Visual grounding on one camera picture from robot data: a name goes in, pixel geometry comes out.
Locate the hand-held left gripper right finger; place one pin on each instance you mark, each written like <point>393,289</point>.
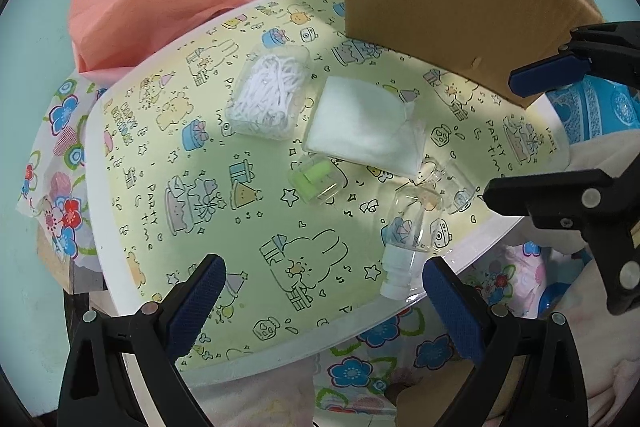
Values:
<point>452,309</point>

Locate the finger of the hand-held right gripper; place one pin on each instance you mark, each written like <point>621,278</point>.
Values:
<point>547,74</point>
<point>550,192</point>

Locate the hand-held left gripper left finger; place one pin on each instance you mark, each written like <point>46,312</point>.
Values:
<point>196,299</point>

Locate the clear bottle white cap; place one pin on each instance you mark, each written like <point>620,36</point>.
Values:
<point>407,242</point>

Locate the small clear jar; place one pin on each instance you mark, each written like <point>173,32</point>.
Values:
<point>457,187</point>

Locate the green earplug case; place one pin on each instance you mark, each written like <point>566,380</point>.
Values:
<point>315,179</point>

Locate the white cotton pads packet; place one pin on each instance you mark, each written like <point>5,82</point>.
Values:
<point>360,127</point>

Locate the yellow cartoon print board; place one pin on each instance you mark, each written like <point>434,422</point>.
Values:
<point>200,247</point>

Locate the blue patterned package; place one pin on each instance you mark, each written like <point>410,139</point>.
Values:
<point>605,107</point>

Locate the cream white blanket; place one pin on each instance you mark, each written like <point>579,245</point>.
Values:
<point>615,357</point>

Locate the pink tissue paper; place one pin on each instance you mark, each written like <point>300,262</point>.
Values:
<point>135,12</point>

